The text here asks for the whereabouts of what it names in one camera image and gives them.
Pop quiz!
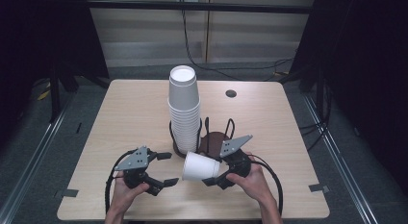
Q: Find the dark wire cup holder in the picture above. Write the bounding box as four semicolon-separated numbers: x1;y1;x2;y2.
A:
168;116;236;161

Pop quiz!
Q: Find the black hanging wall cable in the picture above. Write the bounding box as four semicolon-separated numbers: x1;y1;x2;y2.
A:
181;1;294;83

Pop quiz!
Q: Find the black metal stand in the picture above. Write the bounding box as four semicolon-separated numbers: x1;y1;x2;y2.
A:
316;66;325;122
47;68;62;124

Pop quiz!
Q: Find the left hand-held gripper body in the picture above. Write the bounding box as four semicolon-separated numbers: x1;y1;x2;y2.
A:
114;145;158;189

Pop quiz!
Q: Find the stack of white paper cups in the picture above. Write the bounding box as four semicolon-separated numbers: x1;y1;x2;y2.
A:
167;64;202;156

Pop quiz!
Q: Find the person's right hand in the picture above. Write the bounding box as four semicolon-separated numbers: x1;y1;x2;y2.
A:
226;152;274;206

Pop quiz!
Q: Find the yellow floor tape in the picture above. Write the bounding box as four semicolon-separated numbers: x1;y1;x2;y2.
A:
37;88;52;102

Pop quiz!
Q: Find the grey tape strip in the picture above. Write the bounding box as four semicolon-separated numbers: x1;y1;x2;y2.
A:
308;184;330;193
54;188;80;199

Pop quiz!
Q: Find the black horizontal bar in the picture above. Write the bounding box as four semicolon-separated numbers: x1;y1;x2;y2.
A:
86;0;317;15

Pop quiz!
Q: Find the dark curtain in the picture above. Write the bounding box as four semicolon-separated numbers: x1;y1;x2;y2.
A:
0;0;110;145
290;0;408;196

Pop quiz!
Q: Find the black floor cable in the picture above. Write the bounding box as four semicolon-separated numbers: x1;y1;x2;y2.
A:
299;83;333;153

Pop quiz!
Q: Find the white disposable cup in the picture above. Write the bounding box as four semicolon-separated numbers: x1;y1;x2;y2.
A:
181;151;221;182

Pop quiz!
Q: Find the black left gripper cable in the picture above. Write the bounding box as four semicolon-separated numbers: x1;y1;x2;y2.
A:
104;148;139;215

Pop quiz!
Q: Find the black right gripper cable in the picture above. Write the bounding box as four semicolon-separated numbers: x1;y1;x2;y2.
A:
248;154;285;217

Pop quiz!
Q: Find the person's left hand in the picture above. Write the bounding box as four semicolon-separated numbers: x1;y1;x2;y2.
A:
110;171;150;212

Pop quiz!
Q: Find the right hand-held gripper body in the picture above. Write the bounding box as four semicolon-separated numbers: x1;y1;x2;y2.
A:
219;134;254;178

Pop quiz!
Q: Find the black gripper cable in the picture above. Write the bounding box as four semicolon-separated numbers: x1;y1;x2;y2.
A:
104;148;139;215
248;154;285;217

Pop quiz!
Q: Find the metal floor rail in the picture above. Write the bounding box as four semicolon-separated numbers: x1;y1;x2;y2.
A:
0;95;76;224
301;93;381;224

